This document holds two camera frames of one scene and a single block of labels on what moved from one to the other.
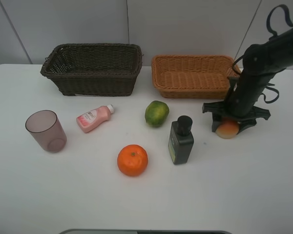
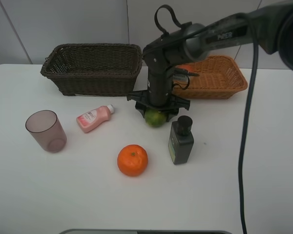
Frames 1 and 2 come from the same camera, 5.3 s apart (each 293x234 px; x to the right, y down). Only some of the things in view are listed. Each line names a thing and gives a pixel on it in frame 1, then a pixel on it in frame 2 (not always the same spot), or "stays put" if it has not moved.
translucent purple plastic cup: (45, 126) stays put
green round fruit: (156, 113) stays put
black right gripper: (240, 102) -> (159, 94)
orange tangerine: (132, 160) stays put
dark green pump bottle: (181, 140) stays put
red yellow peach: (227, 129) -> (185, 67)
